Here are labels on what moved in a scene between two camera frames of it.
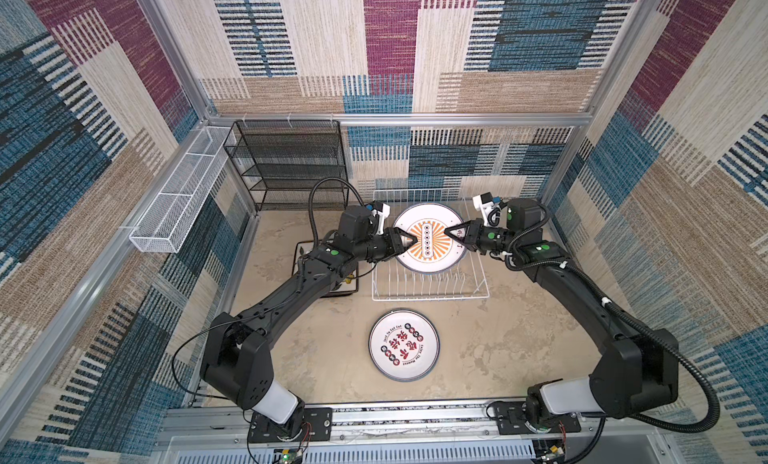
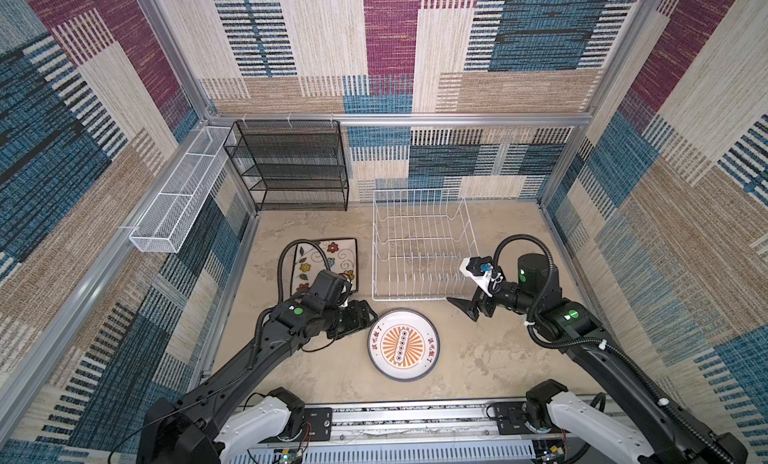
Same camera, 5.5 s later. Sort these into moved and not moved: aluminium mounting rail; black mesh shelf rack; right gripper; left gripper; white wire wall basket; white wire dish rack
Moved: left gripper; right gripper
Not moved: white wire dish rack; white wire wall basket; black mesh shelf rack; aluminium mounting rail
